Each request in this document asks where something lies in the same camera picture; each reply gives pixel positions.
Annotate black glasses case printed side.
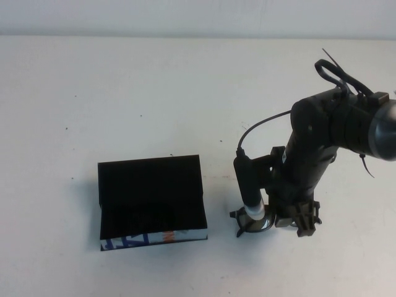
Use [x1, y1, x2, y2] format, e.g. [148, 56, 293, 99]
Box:
[97, 153, 209, 252]

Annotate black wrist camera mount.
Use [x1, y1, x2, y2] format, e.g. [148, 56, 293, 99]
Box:
[249, 145, 287, 189]

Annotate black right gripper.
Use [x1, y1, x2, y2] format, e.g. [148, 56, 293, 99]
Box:
[267, 181, 321, 239]

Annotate long black zip tie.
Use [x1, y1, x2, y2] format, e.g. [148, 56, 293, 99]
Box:
[321, 48, 347, 91]

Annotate black framed glasses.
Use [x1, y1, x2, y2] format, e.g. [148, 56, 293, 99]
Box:
[229, 207, 278, 238]

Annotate short black zip tie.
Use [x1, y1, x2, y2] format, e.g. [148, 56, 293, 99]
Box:
[358, 153, 376, 179]

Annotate black camera cable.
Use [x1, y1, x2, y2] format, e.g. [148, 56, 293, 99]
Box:
[236, 59, 376, 158]

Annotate black white-tipped wrist camera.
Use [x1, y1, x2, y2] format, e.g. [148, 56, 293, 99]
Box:
[232, 155, 267, 221]

